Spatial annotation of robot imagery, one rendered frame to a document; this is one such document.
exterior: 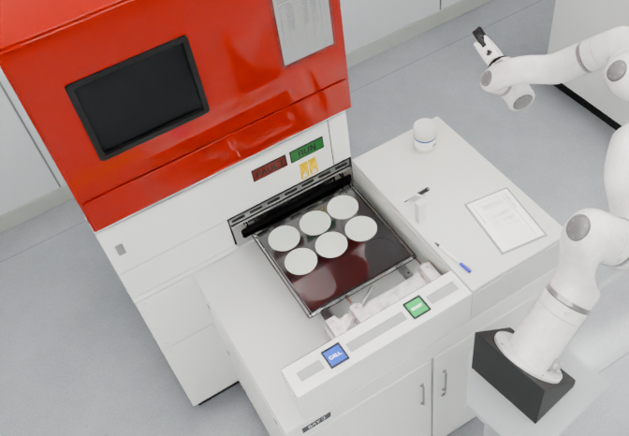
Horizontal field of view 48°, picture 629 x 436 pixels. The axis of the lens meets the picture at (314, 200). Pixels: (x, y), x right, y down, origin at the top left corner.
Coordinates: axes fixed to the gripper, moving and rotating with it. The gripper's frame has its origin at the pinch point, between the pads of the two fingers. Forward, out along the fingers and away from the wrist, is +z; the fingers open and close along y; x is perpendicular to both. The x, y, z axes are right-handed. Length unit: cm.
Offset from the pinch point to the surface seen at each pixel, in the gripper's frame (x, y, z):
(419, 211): -39, -12, -51
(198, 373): -150, 2, -44
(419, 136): -31.0, -5.4, -22.9
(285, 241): -79, -24, -39
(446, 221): -36, -3, -53
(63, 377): -218, -7, -14
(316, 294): -74, -23, -61
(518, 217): -19, 7, -59
